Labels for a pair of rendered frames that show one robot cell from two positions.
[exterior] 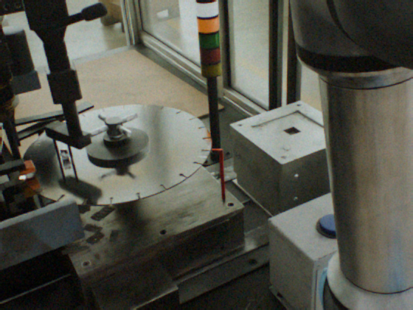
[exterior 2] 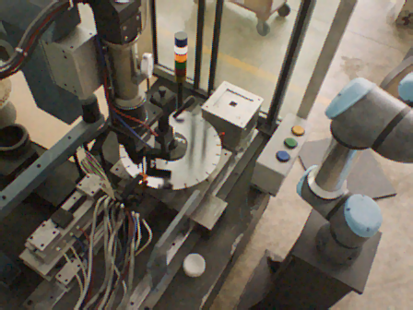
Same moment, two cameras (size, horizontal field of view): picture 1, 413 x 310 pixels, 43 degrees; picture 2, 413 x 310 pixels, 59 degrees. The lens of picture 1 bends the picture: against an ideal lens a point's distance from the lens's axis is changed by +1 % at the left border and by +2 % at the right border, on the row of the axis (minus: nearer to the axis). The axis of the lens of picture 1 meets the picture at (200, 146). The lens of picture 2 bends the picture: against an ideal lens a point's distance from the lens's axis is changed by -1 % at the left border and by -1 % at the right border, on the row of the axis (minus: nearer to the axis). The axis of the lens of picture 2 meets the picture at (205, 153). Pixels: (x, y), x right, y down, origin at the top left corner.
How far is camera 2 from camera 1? 0.72 m
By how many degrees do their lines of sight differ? 35
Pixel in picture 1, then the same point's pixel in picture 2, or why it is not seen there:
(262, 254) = (238, 169)
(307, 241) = (277, 167)
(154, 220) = not seen: hidden behind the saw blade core
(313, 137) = (244, 106)
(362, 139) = (350, 159)
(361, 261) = (332, 184)
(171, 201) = not seen: hidden behind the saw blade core
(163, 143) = (192, 137)
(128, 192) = (201, 172)
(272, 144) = (230, 115)
